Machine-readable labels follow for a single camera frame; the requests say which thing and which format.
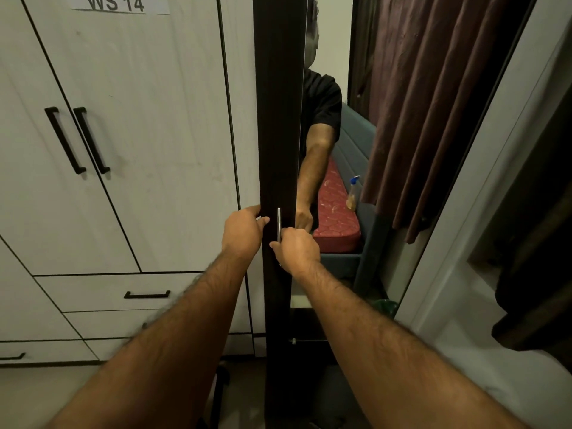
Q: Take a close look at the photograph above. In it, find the dark wooden wardrobe door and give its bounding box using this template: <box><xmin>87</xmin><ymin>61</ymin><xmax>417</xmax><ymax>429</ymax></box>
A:
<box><xmin>252</xmin><ymin>0</ymin><xmax>311</xmax><ymax>429</ymax></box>

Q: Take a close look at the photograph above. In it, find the red patterned mattress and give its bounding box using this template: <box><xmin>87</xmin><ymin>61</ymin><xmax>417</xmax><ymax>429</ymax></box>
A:
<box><xmin>312</xmin><ymin>158</ymin><xmax>362</xmax><ymax>254</ymax></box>

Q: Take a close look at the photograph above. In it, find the white paper label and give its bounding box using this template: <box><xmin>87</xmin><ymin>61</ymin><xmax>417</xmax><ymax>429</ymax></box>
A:
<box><xmin>71</xmin><ymin>0</ymin><xmax>171</xmax><ymax>15</ymax></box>

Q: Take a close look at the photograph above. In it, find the white wardrobe drawer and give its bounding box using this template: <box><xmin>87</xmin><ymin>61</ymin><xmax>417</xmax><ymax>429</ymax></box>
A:
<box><xmin>62</xmin><ymin>281</ymin><xmax>252</xmax><ymax>341</ymax></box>
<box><xmin>34</xmin><ymin>271</ymin><xmax>205</xmax><ymax>314</ymax></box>

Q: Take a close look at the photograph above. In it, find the black wardrobe door handle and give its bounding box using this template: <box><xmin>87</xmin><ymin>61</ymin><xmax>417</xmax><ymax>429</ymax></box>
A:
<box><xmin>44</xmin><ymin>106</ymin><xmax>87</xmax><ymax>175</ymax></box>
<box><xmin>73</xmin><ymin>106</ymin><xmax>111</xmax><ymax>175</ymax></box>

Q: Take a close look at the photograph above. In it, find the person's left hand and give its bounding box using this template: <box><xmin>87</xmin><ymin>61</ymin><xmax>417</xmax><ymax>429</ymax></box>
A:
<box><xmin>221</xmin><ymin>204</ymin><xmax>271</xmax><ymax>260</ymax></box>

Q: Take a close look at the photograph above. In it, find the person's right forearm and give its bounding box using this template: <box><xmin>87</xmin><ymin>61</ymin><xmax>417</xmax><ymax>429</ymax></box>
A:
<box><xmin>291</xmin><ymin>260</ymin><xmax>532</xmax><ymax>429</ymax></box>

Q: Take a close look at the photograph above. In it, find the large wardrobe mirror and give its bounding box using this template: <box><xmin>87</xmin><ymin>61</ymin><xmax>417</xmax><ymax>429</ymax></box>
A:
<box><xmin>290</xmin><ymin>0</ymin><xmax>539</xmax><ymax>318</ymax></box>

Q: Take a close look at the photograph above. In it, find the person's left forearm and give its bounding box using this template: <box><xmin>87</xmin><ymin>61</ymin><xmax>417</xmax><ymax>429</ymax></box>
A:
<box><xmin>45</xmin><ymin>251</ymin><xmax>249</xmax><ymax>429</ymax></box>

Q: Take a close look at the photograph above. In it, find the maroon curtain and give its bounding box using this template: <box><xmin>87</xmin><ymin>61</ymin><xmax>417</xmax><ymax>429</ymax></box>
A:
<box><xmin>349</xmin><ymin>0</ymin><xmax>534</xmax><ymax>244</ymax></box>

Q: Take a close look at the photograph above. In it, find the white wardrobe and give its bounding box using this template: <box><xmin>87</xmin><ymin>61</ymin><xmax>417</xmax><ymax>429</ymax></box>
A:
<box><xmin>0</xmin><ymin>0</ymin><xmax>267</xmax><ymax>368</ymax></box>

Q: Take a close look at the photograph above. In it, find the person's right hand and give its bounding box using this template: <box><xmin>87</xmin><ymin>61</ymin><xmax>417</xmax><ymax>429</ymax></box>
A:
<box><xmin>269</xmin><ymin>228</ymin><xmax>321</xmax><ymax>278</ymax></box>

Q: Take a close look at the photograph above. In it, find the dark hanging cloth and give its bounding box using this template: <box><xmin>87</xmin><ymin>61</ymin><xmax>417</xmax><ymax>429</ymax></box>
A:
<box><xmin>467</xmin><ymin>96</ymin><xmax>572</xmax><ymax>363</ymax></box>

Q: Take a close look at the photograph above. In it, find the spray bottle with blue nozzle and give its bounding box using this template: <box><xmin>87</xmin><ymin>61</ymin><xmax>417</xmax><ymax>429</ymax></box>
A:
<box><xmin>346</xmin><ymin>175</ymin><xmax>361</xmax><ymax>212</ymax></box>

